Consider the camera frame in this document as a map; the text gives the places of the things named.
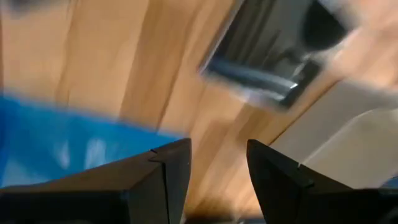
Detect black jewel case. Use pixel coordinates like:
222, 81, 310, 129
198, 0, 349, 111

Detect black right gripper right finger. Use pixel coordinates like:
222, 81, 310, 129
247, 139, 398, 224

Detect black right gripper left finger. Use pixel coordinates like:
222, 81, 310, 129
0, 138, 192, 224

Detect blue jewel case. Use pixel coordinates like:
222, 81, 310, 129
0, 93, 184, 189

